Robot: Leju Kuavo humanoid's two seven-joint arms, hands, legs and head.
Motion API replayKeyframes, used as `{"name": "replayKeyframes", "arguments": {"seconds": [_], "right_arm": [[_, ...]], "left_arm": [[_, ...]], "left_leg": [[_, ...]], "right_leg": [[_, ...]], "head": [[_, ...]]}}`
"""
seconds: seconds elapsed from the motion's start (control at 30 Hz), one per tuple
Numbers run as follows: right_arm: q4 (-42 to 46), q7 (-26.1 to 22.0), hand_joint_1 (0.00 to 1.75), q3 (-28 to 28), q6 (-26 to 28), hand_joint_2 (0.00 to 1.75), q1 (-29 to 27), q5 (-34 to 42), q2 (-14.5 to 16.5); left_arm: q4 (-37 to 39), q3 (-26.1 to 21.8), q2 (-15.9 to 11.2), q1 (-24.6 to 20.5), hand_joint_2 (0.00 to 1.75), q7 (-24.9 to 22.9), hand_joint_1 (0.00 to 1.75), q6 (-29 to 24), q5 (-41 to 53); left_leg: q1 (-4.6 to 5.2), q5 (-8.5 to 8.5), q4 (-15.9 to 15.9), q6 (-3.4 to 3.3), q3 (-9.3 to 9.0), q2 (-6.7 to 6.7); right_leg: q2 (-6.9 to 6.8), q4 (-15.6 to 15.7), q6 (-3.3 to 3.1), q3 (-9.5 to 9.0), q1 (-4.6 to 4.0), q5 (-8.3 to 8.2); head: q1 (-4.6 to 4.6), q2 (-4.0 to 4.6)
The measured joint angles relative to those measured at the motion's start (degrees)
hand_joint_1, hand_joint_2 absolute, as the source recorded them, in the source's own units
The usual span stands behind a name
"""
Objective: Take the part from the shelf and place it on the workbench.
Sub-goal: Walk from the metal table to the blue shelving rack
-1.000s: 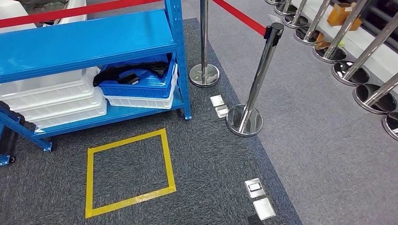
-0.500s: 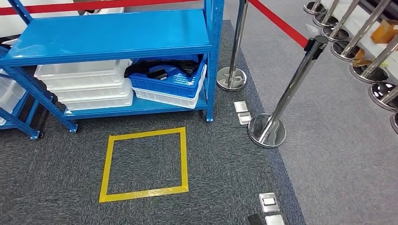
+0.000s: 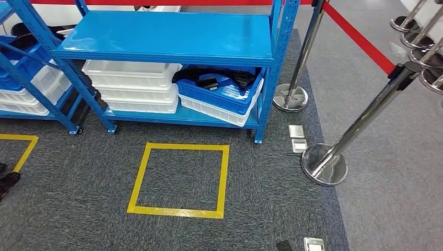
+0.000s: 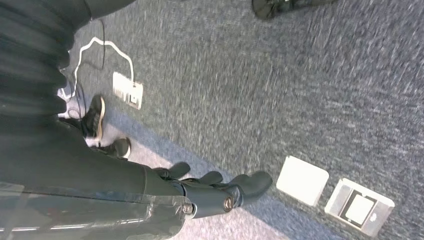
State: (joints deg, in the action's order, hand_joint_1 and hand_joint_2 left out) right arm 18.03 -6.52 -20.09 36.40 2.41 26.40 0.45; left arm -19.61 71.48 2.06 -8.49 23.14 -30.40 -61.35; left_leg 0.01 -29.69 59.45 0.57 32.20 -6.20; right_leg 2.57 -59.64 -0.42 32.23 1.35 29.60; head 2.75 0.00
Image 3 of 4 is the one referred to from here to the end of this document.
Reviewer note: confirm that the small black part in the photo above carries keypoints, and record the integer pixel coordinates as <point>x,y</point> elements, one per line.
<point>207,84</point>

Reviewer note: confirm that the black curved part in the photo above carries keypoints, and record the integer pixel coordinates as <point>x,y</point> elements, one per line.
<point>188,74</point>
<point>244,79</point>

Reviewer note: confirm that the blue metal shelf rack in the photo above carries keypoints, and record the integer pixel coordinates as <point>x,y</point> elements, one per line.
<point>166,34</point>
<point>52,108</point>

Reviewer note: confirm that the blue plastic crate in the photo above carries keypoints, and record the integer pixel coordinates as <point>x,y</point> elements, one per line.
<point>17,72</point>
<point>214,100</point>

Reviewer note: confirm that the chrome barrier stanchion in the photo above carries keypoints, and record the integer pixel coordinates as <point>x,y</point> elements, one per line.
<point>290,98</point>
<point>417,41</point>
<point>424,59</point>
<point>432,81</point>
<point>325,166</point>
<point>405,25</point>

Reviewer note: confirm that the metal floor socket plate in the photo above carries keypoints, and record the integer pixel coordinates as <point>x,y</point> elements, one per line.
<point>299,146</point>
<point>296,131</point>
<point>313,242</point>

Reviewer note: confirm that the yellow floor tape square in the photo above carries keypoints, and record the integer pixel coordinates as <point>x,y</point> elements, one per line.
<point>173,211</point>
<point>29,149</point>

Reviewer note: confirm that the white car body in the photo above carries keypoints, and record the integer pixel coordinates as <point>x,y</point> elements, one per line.
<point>86,15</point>

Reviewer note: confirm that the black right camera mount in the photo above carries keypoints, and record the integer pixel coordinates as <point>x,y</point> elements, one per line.
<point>284,246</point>

